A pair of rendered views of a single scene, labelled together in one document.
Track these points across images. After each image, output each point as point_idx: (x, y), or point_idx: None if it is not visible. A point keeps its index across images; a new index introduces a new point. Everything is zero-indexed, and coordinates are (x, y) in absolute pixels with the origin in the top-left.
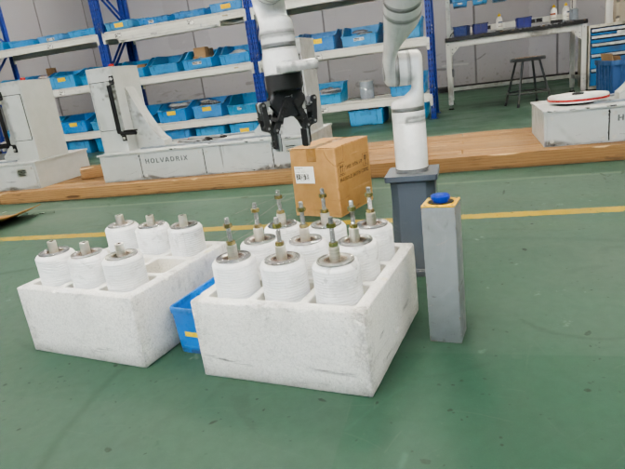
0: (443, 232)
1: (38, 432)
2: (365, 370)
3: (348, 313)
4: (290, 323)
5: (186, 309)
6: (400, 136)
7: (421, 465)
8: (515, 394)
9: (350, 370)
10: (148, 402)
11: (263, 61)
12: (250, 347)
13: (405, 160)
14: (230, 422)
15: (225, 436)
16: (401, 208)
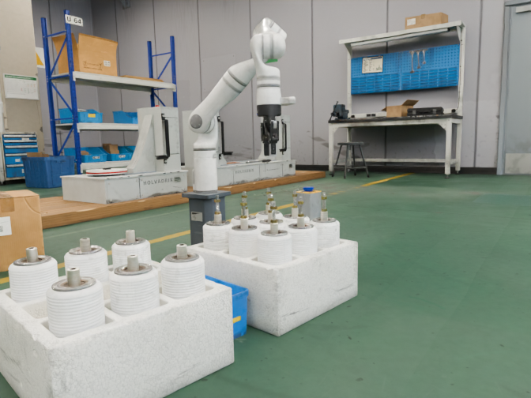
0: (317, 206)
1: None
2: (356, 278)
3: (352, 243)
4: (330, 262)
5: (235, 294)
6: (209, 167)
7: (420, 295)
8: (376, 272)
9: (351, 282)
10: (299, 362)
11: (269, 94)
12: (309, 292)
13: (212, 183)
14: (354, 332)
15: (370, 335)
16: (213, 217)
